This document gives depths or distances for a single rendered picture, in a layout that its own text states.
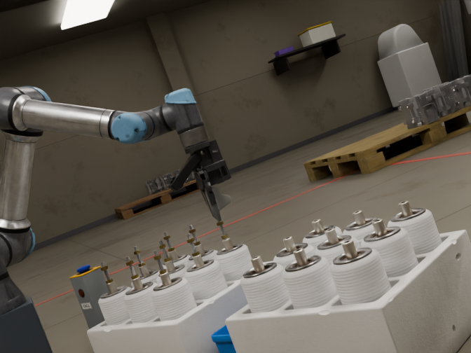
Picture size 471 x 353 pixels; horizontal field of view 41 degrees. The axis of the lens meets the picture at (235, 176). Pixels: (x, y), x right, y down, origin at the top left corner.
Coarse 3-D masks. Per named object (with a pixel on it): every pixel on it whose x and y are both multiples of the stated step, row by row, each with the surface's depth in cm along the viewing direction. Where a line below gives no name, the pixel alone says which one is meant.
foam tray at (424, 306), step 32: (416, 256) 128; (448, 256) 127; (416, 288) 116; (448, 288) 124; (256, 320) 127; (288, 320) 121; (320, 320) 116; (352, 320) 111; (384, 320) 107; (416, 320) 113; (448, 320) 121; (256, 352) 130; (288, 352) 124; (320, 352) 118; (352, 352) 114; (384, 352) 109; (416, 352) 111; (448, 352) 119
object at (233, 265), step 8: (240, 248) 169; (216, 256) 171; (224, 256) 168; (232, 256) 168; (240, 256) 168; (248, 256) 170; (224, 264) 168; (232, 264) 168; (240, 264) 168; (248, 264) 169; (224, 272) 169; (232, 272) 168; (240, 272) 168; (232, 280) 168
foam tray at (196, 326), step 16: (240, 288) 161; (208, 304) 153; (224, 304) 156; (240, 304) 160; (128, 320) 166; (160, 320) 157; (176, 320) 148; (192, 320) 148; (208, 320) 152; (224, 320) 155; (96, 336) 169; (112, 336) 164; (128, 336) 159; (144, 336) 154; (160, 336) 150; (176, 336) 146; (192, 336) 147; (208, 336) 151; (96, 352) 171; (112, 352) 166; (128, 352) 161; (144, 352) 156; (160, 352) 152; (176, 352) 148; (192, 352) 146; (208, 352) 150
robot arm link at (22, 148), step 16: (32, 96) 177; (32, 128) 179; (16, 144) 180; (32, 144) 183; (16, 160) 181; (32, 160) 185; (16, 176) 182; (0, 192) 184; (16, 192) 184; (0, 208) 185; (16, 208) 185; (0, 224) 184; (16, 224) 185; (16, 240) 186; (32, 240) 193; (16, 256) 186
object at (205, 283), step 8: (216, 264) 162; (192, 272) 160; (200, 272) 159; (208, 272) 159; (216, 272) 161; (192, 280) 160; (200, 280) 159; (208, 280) 159; (216, 280) 160; (224, 280) 163; (192, 288) 161; (200, 288) 159; (208, 288) 159; (216, 288) 160; (224, 288) 162; (200, 296) 160; (208, 296) 159
